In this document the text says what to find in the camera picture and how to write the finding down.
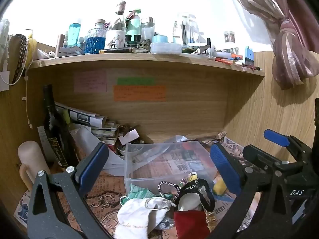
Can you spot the pink curtain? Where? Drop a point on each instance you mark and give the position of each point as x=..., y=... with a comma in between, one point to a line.
x=289, y=29

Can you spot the clear acrylic organizer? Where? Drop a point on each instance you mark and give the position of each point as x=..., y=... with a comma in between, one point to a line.
x=185, y=29

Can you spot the orange sticky note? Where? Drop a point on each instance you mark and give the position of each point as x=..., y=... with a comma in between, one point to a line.
x=139, y=93

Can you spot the black pen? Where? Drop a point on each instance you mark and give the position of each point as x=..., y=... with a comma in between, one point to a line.
x=117, y=50

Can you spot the dark wine bottle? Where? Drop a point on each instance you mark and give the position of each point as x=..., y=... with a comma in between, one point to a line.
x=56, y=134

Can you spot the yellow sponge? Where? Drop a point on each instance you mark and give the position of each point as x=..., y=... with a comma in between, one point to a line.
x=219, y=187

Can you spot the pink sticky note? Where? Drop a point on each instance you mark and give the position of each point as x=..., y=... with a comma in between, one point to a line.
x=89, y=81

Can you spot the white printed mug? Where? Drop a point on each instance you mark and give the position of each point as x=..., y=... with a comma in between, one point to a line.
x=115, y=38

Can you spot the cream cloth pouch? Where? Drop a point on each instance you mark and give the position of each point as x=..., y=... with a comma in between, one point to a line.
x=188, y=203

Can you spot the red velvet pouch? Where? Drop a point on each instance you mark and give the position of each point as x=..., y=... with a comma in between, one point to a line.
x=190, y=225

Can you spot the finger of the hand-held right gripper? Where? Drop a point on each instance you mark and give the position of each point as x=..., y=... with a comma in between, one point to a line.
x=256, y=154
x=274, y=137

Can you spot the black braided headband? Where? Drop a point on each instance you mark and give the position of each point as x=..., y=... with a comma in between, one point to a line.
x=22, y=52

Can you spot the blue cartoon sticker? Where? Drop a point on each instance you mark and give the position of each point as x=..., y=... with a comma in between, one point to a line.
x=22, y=209

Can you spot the green striped face mask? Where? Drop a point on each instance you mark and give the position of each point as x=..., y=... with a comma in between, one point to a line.
x=138, y=193

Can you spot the green sticky note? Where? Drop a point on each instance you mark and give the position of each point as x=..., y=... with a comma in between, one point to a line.
x=135, y=81

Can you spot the white paper card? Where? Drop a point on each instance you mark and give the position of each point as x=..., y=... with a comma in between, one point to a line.
x=129, y=137

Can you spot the small cardboard tube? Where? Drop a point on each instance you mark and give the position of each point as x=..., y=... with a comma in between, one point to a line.
x=120, y=7

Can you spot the pile of papers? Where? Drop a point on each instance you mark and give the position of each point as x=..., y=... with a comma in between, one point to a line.
x=84, y=119

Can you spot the black lace headband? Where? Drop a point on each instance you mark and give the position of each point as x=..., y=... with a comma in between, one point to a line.
x=208, y=194

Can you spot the blue glass jar with cork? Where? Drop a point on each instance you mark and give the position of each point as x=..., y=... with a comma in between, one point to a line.
x=95, y=42

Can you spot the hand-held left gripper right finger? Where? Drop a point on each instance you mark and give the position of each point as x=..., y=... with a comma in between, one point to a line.
x=224, y=166

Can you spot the light blue tape roll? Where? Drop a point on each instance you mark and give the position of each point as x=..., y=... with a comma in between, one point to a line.
x=159, y=39

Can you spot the beige plastic mug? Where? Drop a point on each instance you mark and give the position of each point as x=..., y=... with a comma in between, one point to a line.
x=31, y=156

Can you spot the clear plastic case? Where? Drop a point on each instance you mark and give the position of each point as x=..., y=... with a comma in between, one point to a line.
x=165, y=48

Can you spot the brown cardboard tube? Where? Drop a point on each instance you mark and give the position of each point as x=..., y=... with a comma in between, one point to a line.
x=59, y=46

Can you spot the wooden desk shelf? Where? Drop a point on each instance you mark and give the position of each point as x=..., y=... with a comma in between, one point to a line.
x=189, y=114

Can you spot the clear glass bottle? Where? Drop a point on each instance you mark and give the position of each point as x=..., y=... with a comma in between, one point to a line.
x=148, y=28

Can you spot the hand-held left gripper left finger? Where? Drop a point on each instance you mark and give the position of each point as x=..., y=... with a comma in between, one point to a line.
x=93, y=161

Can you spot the mint green binoculars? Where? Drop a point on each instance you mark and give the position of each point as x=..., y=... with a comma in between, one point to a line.
x=133, y=28

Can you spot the blue liquid bottle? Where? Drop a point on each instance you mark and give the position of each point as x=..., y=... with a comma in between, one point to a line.
x=74, y=34

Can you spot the clear plastic storage box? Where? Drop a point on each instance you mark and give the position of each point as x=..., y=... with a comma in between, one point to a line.
x=149, y=171

